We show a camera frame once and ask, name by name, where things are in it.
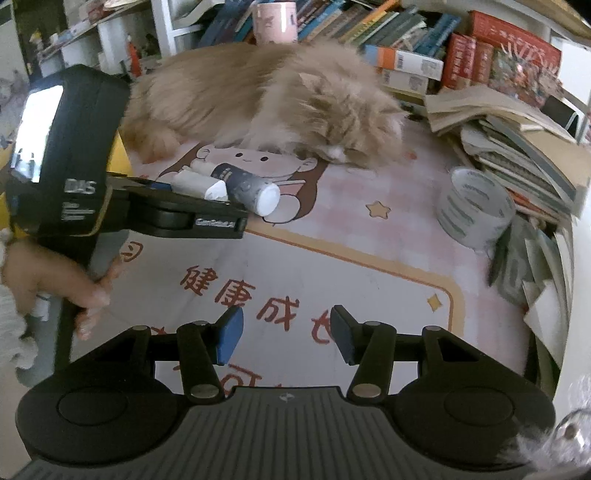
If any white tissue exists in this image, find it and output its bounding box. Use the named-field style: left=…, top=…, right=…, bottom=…
left=170, top=168, right=228, bottom=201

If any dark cylindrical tube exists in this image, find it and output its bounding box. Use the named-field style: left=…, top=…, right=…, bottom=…
left=211, top=163, right=280, bottom=217

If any left hand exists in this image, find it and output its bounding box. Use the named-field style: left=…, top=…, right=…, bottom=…
left=1, top=239, right=123, bottom=340

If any yellow cardboard box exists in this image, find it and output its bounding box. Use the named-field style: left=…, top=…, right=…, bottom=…
left=0, top=134, right=132, bottom=239

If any clear tape roll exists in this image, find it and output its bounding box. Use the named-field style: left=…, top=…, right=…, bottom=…
left=436, top=167, right=516, bottom=251

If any pile of papers and books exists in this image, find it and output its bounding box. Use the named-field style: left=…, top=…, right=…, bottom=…
left=425, top=86, right=590, bottom=394

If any fluffy tan cat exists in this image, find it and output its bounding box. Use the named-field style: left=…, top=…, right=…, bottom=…
left=119, top=41, right=405, bottom=169

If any pink cylindrical cup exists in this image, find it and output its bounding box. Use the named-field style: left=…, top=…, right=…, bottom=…
left=252, top=1, right=297, bottom=45

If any red book box set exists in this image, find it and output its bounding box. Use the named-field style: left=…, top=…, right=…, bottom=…
left=441, top=10, right=563, bottom=108

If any white bookshelf frame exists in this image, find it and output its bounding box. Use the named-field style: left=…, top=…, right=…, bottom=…
left=38, top=1, right=590, bottom=77

